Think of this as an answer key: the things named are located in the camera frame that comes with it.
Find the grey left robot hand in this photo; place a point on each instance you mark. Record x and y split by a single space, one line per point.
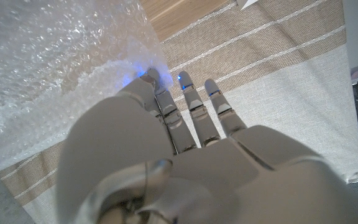
197 180

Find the clear bubble wrap sheet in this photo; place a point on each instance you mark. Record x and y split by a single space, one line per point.
42 62

